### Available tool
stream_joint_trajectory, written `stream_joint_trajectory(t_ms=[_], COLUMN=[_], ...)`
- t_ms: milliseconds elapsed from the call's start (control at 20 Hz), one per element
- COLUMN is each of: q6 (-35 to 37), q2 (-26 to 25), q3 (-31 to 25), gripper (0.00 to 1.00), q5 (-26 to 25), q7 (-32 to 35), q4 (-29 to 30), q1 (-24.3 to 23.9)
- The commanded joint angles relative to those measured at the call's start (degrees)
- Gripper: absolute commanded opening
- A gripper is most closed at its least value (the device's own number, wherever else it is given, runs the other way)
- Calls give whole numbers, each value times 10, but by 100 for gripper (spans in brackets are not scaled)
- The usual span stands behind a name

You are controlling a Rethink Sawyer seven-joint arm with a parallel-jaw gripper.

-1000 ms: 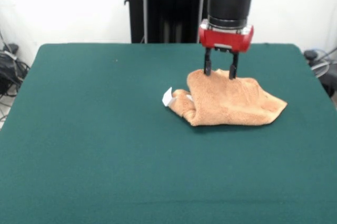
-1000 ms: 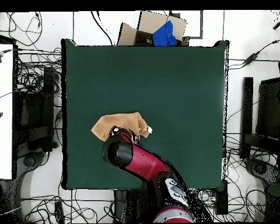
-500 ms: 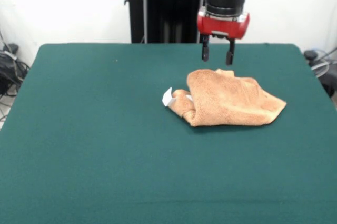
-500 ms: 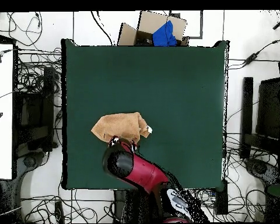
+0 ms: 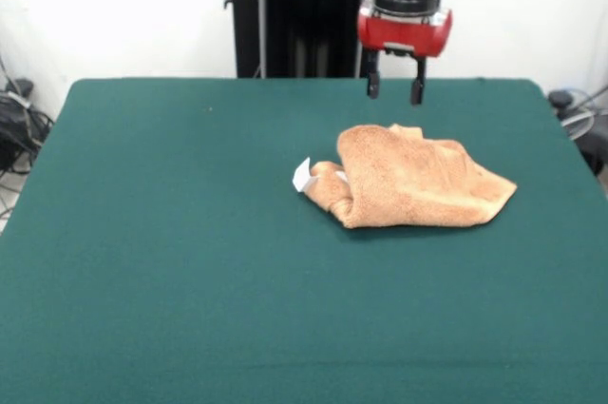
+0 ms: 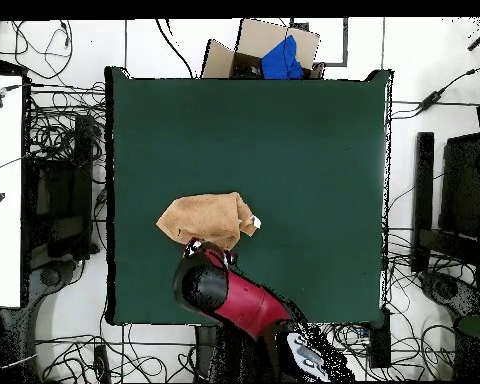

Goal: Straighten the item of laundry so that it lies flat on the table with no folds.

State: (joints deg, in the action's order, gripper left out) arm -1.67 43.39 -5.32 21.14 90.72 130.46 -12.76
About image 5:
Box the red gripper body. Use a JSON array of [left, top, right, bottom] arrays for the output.
[[356, 7, 454, 60]]

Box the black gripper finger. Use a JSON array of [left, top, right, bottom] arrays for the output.
[[408, 55, 429, 106], [364, 48, 383, 100]]

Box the orange terry towel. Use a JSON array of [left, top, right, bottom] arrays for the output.
[[291, 123, 519, 231]]

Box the dark green table cloth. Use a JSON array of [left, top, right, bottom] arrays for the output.
[[0, 76, 608, 404]]

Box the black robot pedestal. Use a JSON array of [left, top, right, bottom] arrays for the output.
[[221, 0, 387, 80]]

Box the grey cable bundle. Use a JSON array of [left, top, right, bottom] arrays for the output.
[[553, 85, 608, 143]]

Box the black cable tangle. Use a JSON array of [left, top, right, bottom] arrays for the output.
[[0, 54, 56, 177]]

